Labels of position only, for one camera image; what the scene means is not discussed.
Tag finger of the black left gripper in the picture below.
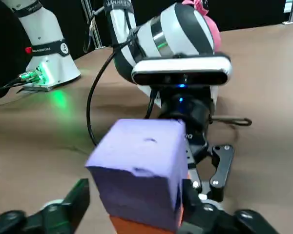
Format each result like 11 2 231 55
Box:
192 144 235 202

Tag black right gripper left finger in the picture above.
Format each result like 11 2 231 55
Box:
0 178 90 234

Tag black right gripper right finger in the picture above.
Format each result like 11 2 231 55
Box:
178 179 284 234

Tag purple foam block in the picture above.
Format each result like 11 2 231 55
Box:
84 118 188 232

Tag orange foam block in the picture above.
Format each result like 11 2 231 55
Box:
109 207 184 234

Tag pink plush toy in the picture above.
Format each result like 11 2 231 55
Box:
182 0 222 53

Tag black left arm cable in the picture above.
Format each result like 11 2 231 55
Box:
86 40 157 147

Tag black left base cables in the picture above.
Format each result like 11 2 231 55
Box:
0 70 41 103

